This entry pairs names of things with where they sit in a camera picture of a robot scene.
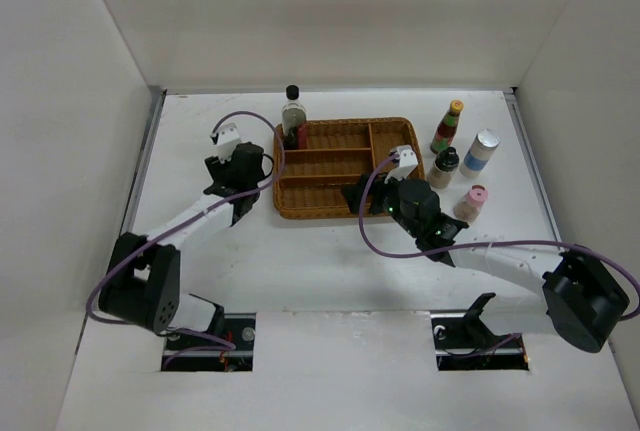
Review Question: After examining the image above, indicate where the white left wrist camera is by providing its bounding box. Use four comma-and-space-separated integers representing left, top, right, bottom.
210, 123, 242, 163

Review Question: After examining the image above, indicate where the black cap pepper shaker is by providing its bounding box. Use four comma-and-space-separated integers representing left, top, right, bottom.
427, 146, 460, 189

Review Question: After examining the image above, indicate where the white blue cylindrical shaker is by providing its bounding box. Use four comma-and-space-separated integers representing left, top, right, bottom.
459, 129, 500, 178

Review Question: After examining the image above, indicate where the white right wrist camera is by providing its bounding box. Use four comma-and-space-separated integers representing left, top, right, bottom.
386, 145, 419, 181

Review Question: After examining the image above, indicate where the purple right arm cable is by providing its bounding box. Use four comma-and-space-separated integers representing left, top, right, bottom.
356, 148, 640, 322

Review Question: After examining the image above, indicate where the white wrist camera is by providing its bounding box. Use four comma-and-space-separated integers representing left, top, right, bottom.
210, 123, 242, 163
386, 145, 419, 181

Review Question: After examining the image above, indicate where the red green sauce bottle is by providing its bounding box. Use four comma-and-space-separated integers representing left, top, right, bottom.
430, 100, 464, 154

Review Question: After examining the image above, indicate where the dark soy sauce bottle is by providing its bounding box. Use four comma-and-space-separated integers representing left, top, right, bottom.
281, 85, 308, 150

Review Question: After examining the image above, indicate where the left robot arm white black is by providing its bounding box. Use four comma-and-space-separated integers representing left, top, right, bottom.
89, 142, 267, 350

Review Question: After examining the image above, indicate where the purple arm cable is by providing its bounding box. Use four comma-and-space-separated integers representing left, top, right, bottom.
84, 110, 287, 371
356, 148, 640, 322

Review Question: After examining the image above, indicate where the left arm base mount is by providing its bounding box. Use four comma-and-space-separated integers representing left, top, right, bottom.
160, 314, 257, 373

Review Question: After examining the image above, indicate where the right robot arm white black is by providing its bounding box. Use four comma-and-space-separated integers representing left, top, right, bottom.
341, 173, 630, 353

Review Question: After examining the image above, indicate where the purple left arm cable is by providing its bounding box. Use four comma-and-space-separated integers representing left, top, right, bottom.
84, 110, 287, 371

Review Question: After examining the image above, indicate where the brown wicker divided basket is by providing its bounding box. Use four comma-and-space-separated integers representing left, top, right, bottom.
273, 117, 425, 220

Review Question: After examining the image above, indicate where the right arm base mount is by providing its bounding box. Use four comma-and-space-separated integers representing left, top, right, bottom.
431, 293, 529, 371

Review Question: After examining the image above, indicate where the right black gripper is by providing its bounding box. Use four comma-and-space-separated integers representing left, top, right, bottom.
341, 167, 422, 239

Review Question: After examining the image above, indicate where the pink cap spice shaker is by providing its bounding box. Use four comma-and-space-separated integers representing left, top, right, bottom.
453, 185, 489, 223

